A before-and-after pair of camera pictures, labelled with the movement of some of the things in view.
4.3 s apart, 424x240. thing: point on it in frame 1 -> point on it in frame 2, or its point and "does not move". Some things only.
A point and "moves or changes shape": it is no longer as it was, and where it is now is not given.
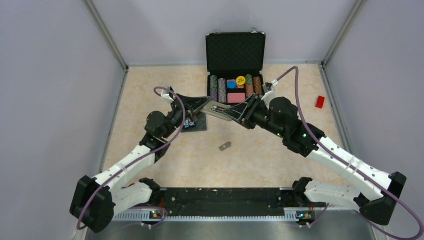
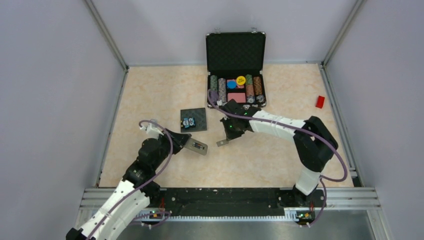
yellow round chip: (241, 80) does not move
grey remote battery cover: (225, 146) moves or changes shape
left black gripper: (193, 104) -> (178, 139)
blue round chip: (231, 84) does not move
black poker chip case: (235, 65) does not move
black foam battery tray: (191, 124) does not move
